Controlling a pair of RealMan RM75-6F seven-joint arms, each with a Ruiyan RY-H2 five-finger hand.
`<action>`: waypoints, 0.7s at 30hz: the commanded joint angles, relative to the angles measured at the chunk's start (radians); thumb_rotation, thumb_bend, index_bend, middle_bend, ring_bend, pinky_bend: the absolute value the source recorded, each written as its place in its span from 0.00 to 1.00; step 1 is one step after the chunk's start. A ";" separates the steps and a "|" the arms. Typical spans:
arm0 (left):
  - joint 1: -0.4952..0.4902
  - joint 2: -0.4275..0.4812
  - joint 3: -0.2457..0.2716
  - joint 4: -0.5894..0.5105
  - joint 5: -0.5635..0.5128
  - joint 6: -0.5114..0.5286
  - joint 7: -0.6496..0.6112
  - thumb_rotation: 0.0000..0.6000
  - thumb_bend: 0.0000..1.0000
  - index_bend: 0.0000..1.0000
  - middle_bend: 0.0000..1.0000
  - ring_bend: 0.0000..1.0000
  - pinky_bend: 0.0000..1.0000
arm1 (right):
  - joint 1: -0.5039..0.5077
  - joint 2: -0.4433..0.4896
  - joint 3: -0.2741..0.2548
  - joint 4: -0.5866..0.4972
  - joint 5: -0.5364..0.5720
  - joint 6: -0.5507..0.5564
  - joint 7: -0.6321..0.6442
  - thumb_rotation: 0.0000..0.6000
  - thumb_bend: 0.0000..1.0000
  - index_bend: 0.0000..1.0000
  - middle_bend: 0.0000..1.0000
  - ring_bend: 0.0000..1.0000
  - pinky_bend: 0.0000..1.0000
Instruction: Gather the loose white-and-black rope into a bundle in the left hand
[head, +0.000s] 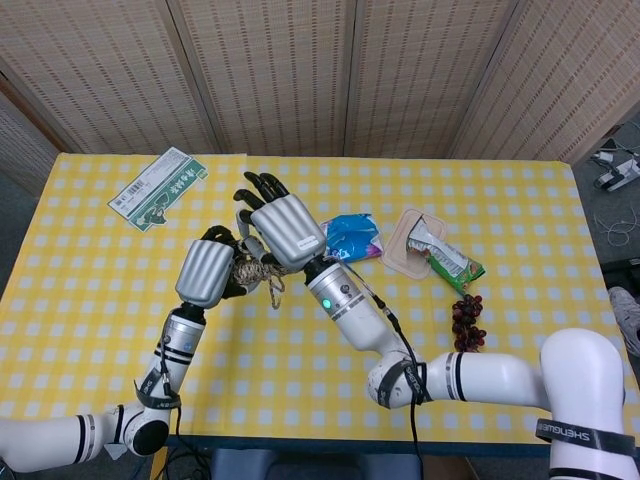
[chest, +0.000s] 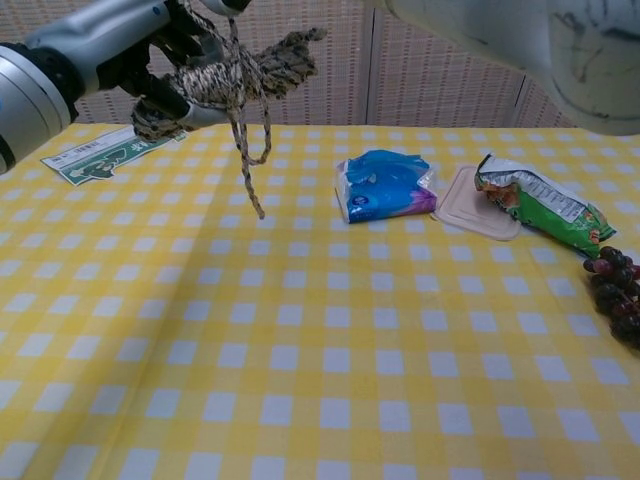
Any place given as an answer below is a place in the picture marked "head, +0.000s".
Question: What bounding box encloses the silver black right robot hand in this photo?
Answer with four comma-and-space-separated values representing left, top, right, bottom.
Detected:
233, 171, 327, 274

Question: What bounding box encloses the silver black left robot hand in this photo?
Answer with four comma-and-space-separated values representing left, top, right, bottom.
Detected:
174, 225, 261, 309

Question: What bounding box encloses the beige black braided rope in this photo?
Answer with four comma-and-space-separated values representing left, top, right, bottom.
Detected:
230, 239, 290, 310

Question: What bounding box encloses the blue snack bag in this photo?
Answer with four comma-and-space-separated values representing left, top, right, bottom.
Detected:
319, 213, 385, 265

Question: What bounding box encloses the green white flattened carton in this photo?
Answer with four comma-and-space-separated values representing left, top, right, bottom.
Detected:
107, 146, 210, 233

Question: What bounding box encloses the yellow white checkered tablecloth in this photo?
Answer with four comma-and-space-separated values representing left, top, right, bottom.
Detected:
0, 152, 640, 436

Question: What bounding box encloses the beige plastic lid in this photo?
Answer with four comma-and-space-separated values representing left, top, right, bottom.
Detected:
382, 207, 450, 282

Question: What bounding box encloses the woven folding screen panel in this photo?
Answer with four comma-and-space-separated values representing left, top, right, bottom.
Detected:
447, 0, 640, 164
0, 89, 61, 196
0, 0, 224, 156
344, 0, 521, 160
167, 0, 359, 157

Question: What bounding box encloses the green snack bag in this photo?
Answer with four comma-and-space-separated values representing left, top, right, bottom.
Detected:
405, 213, 487, 294

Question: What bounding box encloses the dark purple grape bunch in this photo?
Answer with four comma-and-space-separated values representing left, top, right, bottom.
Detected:
451, 293, 488, 354

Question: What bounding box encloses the white black floor device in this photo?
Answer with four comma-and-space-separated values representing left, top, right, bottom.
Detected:
592, 138, 640, 192

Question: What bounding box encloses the grey sneaker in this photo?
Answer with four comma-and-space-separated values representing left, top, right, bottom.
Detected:
607, 286, 640, 357

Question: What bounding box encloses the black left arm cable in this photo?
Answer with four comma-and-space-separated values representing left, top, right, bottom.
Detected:
154, 342, 201, 480

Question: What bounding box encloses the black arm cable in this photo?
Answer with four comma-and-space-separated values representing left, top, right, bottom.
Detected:
154, 342, 201, 480
324, 253, 429, 480

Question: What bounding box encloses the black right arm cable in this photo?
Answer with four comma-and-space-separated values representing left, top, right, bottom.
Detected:
324, 253, 429, 480

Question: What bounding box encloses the thin white cable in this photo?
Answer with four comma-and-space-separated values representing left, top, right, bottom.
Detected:
594, 212, 640, 246

